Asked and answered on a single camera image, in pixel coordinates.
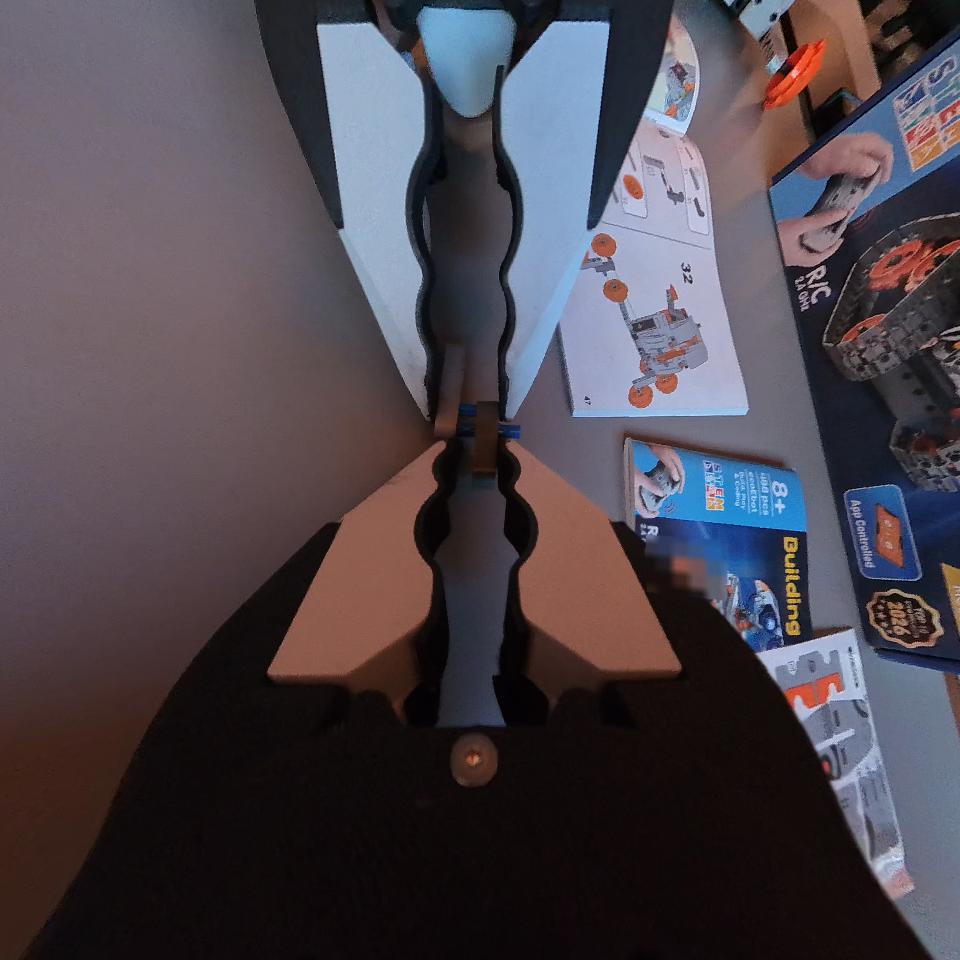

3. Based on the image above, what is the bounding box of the dark grey technic beam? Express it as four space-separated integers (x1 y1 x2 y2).
433 343 469 439

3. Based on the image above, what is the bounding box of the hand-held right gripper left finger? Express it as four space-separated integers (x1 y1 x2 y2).
266 441 453 727

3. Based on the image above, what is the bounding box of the blue robot kit manual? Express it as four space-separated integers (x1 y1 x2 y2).
622 435 815 651

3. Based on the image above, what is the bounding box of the orange white booklet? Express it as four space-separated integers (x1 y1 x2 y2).
756 627 919 903

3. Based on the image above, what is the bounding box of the grey desk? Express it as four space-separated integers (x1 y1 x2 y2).
0 0 960 960

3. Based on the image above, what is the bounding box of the light grey technic beam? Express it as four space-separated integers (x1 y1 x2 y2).
469 399 504 483

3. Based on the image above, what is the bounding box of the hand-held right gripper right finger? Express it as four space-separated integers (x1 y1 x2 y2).
493 442 685 727

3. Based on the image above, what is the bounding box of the open instruction booklet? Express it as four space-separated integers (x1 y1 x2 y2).
557 13 753 420

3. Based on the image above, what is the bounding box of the grey orange toy robot model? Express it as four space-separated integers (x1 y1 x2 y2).
722 0 829 114

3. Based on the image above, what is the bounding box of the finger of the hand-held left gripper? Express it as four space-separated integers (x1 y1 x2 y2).
316 22 445 421
495 21 612 423

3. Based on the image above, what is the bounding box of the blue robot kit box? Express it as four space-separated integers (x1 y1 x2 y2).
767 51 960 674

